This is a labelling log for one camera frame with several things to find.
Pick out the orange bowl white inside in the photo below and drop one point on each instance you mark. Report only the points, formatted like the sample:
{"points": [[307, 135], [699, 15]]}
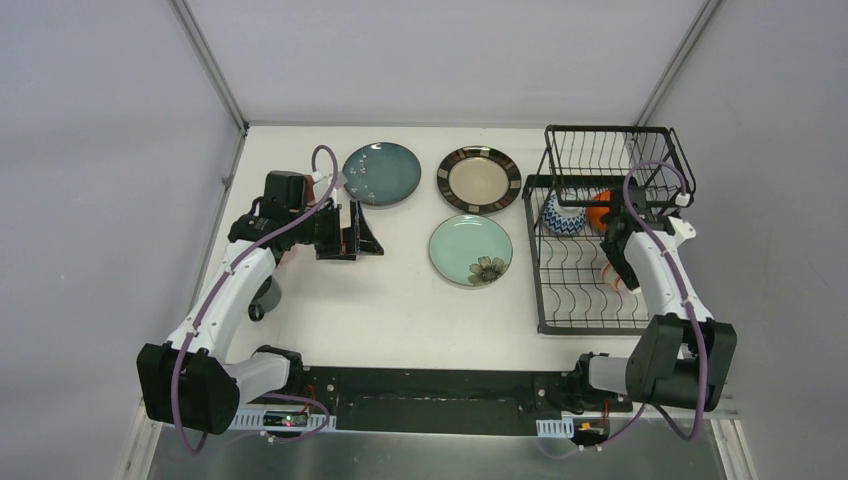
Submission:
{"points": [[596, 213]]}

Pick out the teal flower plate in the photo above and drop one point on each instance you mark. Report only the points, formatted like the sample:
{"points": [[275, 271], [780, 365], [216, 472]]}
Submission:
{"points": [[470, 250]]}

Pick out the dark blue plate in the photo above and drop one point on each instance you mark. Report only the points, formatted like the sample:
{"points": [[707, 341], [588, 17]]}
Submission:
{"points": [[381, 174]]}

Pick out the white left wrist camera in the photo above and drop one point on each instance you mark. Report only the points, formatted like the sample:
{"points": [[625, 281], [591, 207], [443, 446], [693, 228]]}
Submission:
{"points": [[287, 195]]}

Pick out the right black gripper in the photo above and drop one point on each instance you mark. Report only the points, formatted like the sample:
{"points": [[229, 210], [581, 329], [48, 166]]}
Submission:
{"points": [[622, 268]]}

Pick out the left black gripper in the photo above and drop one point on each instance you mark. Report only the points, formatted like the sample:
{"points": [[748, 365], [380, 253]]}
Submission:
{"points": [[340, 231]]}

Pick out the orange floral pattern bowl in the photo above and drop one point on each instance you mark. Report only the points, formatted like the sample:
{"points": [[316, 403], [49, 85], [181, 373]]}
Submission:
{"points": [[610, 277]]}

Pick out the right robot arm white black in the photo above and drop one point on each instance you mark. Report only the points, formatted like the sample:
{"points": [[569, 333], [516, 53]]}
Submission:
{"points": [[684, 355]]}

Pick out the pink cup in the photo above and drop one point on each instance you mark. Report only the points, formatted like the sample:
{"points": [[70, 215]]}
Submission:
{"points": [[286, 257]]}

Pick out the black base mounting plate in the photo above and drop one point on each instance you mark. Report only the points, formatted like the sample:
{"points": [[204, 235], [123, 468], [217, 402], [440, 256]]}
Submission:
{"points": [[504, 403]]}

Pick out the dark green mug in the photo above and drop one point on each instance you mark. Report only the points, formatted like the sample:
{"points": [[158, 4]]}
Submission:
{"points": [[266, 299]]}

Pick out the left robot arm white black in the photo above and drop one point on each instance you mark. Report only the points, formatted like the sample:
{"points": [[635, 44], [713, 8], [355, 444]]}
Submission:
{"points": [[187, 380]]}

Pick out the black wire dish rack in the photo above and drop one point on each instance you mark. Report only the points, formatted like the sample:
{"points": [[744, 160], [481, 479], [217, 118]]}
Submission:
{"points": [[578, 162]]}

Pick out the black striped rim plate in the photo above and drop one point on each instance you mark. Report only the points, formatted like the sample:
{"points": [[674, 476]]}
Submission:
{"points": [[479, 180]]}

